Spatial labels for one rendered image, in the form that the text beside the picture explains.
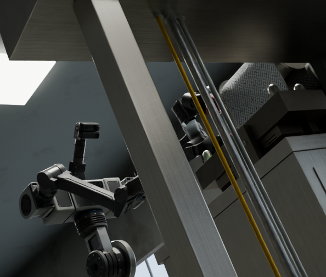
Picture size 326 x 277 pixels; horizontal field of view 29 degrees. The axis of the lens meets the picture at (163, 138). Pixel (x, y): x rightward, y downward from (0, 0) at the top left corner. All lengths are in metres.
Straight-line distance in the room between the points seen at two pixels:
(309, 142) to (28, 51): 0.67
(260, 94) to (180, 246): 1.00
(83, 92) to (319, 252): 4.59
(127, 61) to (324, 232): 0.61
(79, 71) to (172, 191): 4.63
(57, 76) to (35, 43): 4.28
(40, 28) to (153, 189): 0.40
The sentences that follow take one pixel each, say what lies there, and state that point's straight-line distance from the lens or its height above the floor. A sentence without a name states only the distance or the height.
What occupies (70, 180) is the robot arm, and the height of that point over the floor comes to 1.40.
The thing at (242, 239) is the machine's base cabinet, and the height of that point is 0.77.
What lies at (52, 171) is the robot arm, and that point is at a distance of 2.54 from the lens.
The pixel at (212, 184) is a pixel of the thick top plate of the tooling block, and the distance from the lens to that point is 1.76.
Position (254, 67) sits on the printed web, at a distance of 1.88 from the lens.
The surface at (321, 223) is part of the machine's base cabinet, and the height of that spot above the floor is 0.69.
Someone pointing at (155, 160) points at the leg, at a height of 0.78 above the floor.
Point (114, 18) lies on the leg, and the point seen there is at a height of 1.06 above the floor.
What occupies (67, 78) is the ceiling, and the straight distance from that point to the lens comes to 5.58.
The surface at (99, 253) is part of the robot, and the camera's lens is 2.70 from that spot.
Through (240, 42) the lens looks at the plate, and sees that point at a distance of 1.50.
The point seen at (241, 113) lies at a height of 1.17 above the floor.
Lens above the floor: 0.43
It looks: 24 degrees up
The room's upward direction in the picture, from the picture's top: 23 degrees counter-clockwise
